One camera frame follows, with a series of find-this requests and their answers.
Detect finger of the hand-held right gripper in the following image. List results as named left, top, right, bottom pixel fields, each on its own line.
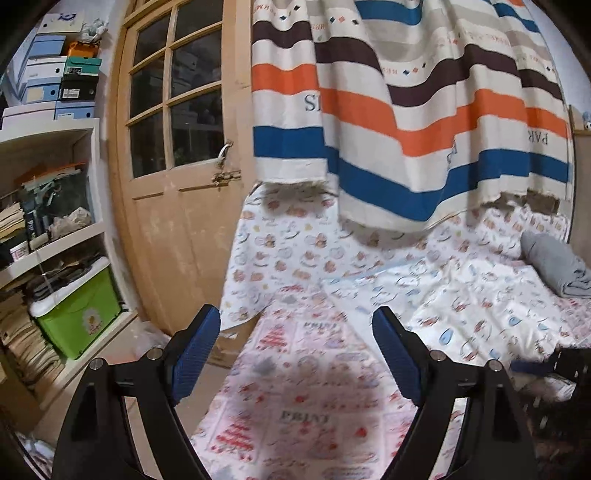
left=510, top=346, right=591, bottom=386

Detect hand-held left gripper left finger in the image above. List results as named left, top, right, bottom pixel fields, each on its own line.
left=51, top=305, right=222, bottom=480

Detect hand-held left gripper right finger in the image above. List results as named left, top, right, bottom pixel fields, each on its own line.
left=372, top=307, right=539, bottom=480

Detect white cat print pants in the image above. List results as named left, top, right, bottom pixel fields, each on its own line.
left=323, top=251, right=578, bottom=402

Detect cardboard box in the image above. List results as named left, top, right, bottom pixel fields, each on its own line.
left=209, top=322, right=260, bottom=370

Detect clear plastic bag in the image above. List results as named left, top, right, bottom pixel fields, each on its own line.
left=137, top=320, right=172, bottom=352

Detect grey sweatshirt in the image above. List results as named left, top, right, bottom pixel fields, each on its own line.
left=520, top=232, right=591, bottom=297

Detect green storage box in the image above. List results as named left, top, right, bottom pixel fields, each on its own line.
left=29, top=265, right=123, bottom=361

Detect wooden door with glass panes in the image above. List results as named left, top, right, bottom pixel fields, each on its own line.
left=106, top=0, right=257, bottom=334

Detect bear print sheet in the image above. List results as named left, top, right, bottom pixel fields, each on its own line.
left=219, top=182, right=571, bottom=333

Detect brown patterned cloth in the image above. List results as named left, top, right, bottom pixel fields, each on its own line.
left=480, top=188, right=564, bottom=216

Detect stack of papers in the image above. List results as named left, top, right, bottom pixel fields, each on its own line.
left=0, top=293, right=66, bottom=393

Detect metal door latch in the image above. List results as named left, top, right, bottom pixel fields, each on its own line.
left=211, top=140, right=243, bottom=188

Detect crumpled plastic bag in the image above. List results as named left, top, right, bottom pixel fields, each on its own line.
left=48, top=207, right=94, bottom=239

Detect wooden cabinet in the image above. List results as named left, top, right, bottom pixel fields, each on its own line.
left=568, top=104, right=591, bottom=139

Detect striped curtain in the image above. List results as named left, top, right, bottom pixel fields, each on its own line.
left=252, top=0, right=573, bottom=232

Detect white shelf unit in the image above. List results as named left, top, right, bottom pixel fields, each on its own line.
left=0, top=117, right=140, bottom=411

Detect stack of storage boxes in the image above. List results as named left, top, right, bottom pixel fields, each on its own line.
left=0, top=11, right=103, bottom=131

